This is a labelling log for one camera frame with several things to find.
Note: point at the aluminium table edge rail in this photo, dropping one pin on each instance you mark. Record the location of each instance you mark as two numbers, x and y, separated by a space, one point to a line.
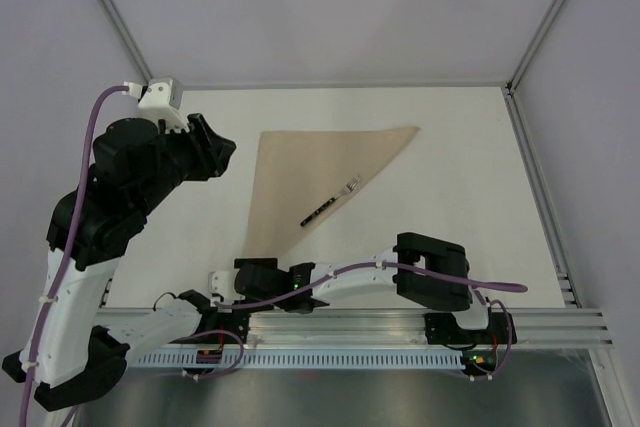
542 200

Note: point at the black handled silver fork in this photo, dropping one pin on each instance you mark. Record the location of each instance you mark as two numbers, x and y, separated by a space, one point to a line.
346 190

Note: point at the aluminium right frame post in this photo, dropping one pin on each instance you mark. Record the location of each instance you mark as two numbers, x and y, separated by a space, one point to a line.
542 31

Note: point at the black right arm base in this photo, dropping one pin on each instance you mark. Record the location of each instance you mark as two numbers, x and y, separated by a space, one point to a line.
441 329

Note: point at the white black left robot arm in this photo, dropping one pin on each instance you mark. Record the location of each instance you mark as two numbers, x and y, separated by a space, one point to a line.
69 360

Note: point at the beige cloth napkin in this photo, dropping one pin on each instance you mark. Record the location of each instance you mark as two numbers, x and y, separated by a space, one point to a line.
297 171

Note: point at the aluminium rear frame bar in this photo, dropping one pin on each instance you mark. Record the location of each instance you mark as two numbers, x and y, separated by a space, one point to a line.
346 84

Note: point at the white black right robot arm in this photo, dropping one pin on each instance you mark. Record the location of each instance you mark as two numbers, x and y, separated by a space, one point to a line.
425 271

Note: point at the aluminium frame post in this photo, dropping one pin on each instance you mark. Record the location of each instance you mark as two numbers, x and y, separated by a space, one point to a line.
124 35
542 31

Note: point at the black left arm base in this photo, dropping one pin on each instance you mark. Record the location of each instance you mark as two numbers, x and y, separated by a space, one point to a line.
214 326

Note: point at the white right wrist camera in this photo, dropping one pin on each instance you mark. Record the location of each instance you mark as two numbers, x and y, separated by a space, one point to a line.
221 285

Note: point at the aluminium left frame post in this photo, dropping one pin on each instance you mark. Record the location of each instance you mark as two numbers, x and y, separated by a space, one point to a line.
124 35

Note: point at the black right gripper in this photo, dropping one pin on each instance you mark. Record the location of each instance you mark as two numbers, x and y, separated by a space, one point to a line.
269 263

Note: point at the white slotted cable duct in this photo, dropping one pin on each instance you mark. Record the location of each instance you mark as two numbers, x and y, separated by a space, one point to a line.
303 359

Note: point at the aluminium front mounting rail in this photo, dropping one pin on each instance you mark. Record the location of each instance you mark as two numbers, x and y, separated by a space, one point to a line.
405 328

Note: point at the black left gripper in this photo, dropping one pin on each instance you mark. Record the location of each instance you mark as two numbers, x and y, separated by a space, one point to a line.
212 152

